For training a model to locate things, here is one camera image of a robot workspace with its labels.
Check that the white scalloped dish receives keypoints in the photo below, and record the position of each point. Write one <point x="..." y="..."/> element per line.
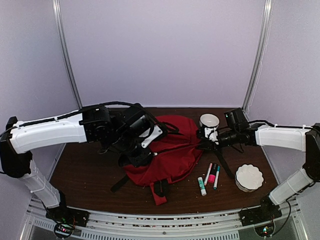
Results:
<point x="248" y="178"/>

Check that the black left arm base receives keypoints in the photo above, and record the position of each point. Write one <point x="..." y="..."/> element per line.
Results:
<point x="65" y="215"/>

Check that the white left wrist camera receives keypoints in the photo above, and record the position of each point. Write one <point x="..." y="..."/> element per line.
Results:
<point x="149" y="137"/>

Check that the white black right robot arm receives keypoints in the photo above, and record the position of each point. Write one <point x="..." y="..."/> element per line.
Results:
<point x="293" y="152"/>

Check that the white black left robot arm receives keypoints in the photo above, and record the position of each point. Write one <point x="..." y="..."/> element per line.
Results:
<point x="129" y="132"/>

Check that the black pink highlighter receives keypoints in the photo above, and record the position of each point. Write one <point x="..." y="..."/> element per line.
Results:
<point x="212" y="174"/>

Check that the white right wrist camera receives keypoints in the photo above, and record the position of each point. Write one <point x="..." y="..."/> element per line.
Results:
<point x="208" y="134"/>

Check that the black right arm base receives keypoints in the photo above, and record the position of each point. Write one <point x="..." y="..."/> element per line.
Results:
<point x="260" y="215"/>

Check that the red backpack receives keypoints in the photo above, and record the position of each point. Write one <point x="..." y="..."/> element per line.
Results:
<point x="174" y="157"/>

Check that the white dark-rimmed bowl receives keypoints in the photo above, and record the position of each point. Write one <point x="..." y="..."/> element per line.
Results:
<point x="208" y="120"/>

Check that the aluminium frame post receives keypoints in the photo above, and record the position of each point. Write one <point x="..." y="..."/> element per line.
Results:
<point x="65" y="53"/>
<point x="261" y="47"/>

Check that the right aluminium frame post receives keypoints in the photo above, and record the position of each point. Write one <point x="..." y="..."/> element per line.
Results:
<point x="261" y="47"/>

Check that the white teal marker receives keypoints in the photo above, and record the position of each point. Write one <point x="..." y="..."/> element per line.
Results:
<point x="215" y="185"/>

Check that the left aluminium frame post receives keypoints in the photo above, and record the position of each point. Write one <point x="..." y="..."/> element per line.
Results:
<point x="65" y="53"/>

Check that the white pink marker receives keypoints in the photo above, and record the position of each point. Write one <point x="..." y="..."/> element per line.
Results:
<point x="207" y="174"/>

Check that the aluminium front rail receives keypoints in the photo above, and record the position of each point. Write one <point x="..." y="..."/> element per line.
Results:
<point x="232" y="224"/>

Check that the white green glue stick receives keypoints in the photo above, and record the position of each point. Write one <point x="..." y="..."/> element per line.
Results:
<point x="201" y="186"/>

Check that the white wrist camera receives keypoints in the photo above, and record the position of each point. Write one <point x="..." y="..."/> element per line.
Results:
<point x="149" y="137"/>
<point x="208" y="134"/>

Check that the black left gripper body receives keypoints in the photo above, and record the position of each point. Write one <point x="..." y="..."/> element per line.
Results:
<point x="135" y="160"/>

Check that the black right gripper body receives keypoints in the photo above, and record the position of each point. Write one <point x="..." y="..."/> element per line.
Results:
<point x="212" y="144"/>

